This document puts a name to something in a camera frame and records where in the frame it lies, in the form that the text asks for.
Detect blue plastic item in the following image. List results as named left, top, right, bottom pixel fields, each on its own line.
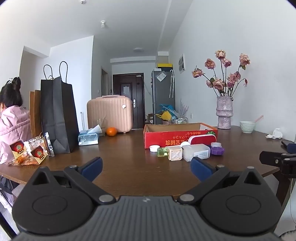
left=159, top=103, right=176, bottom=112

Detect brown paper bag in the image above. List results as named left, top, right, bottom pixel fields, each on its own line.
left=29, top=90, right=43, bottom=138

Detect red cardboard box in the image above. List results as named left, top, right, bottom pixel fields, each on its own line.
left=143, top=122, right=218, bottom=149

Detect orange clear snack wrapper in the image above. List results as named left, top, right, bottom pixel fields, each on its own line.
left=9, top=156, right=40, bottom=166

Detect black paper bag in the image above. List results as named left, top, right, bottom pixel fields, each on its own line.
left=40, top=61, right=79, bottom=154

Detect clear glass cup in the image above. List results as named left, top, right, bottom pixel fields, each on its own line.
left=92, top=118, right=107, bottom=136

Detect blue tissue pack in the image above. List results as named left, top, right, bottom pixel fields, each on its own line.
left=78, top=124, right=102, bottom=146

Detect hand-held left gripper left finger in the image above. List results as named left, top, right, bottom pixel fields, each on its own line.
left=28, top=157, right=116, bottom=205

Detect silver foil packet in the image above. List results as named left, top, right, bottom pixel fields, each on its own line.
left=43, top=132, right=55, bottom=157

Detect dark brown entrance door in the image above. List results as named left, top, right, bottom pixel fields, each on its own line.
left=113, top=73, right=145, bottom=129

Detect translucent white plastic box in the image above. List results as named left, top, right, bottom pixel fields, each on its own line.
left=182, top=144, right=211, bottom=162

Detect grey refrigerator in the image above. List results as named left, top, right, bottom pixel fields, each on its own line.
left=151, top=69, right=175, bottom=121

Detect white interior door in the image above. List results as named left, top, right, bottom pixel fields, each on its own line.
left=101, top=67, right=109, bottom=96

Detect dried white plant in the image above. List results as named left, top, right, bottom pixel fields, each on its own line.
left=179, top=100, right=189, bottom=118

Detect crumpled white tissue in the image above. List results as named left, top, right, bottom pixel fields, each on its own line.
left=265, top=128, right=283, bottom=139

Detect dried pink roses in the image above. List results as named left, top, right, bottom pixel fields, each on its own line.
left=191, top=49, right=251, bottom=98

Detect pale green bowl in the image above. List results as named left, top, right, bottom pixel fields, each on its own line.
left=240, top=121, right=255, bottom=134

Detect red and white brush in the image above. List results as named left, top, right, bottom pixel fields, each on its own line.
left=188, top=134, right=217, bottom=145

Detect pink ribbed suitcase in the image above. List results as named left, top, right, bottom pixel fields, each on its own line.
left=87, top=95, right=133, bottom=133

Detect yellow plastic item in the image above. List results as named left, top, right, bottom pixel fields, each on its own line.
left=156, top=111, right=173, bottom=121

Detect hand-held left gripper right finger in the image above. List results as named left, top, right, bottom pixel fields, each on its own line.
left=177, top=157, right=265, bottom=205

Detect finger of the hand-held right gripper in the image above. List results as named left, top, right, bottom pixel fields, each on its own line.
left=259, top=151, right=296, bottom=178
left=281, top=140, right=296, bottom=153

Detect lilac textured vase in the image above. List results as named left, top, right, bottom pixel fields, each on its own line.
left=216, top=96, right=234, bottom=129

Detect beige square container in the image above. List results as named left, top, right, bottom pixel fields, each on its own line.
left=168, top=146, right=183, bottom=161

